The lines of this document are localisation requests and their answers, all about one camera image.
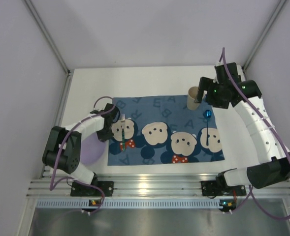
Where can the beige cup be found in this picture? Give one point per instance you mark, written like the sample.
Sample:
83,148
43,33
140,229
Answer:
192,93

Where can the blue metal spoon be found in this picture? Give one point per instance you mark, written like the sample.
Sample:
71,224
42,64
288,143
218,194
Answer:
207,115

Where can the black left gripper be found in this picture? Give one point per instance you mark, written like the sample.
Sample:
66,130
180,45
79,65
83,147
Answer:
114,118

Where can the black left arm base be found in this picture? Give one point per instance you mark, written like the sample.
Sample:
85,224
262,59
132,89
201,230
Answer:
79,190

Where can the aluminium front rail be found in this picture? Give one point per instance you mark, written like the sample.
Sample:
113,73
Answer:
148,186

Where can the blue handled fork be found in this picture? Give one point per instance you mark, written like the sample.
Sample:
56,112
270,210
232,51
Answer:
122,120

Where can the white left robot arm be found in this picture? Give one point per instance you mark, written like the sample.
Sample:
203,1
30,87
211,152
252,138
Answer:
64,144

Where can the blue cartoon bear placemat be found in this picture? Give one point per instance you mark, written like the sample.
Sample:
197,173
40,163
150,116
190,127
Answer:
162,130

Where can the perforated grey cable duct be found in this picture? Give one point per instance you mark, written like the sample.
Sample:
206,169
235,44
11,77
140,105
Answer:
137,203

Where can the aluminium frame post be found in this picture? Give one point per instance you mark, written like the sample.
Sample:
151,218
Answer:
42,27
272,18

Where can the left aluminium frame post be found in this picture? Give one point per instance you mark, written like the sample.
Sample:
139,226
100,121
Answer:
42,27

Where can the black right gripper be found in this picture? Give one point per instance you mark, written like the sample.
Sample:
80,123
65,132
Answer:
202,87

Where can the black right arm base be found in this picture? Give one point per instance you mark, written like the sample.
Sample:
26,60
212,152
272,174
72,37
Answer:
219,187

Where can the purple plate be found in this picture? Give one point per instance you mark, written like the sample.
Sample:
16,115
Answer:
91,150

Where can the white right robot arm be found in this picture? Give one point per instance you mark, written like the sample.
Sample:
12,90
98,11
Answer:
273,157

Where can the right aluminium frame post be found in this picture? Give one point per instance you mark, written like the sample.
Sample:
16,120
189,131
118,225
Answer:
272,18

